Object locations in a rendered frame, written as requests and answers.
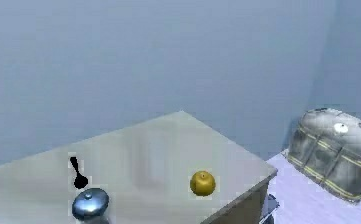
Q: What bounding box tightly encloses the yellow apple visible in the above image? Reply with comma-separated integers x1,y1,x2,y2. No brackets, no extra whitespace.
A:
189,170,217,197

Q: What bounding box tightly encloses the black spoon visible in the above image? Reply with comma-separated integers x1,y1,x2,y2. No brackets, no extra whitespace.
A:
69,156,89,190

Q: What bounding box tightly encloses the grey worktop counter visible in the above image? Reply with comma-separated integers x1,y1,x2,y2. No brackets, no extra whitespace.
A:
0,110,279,224

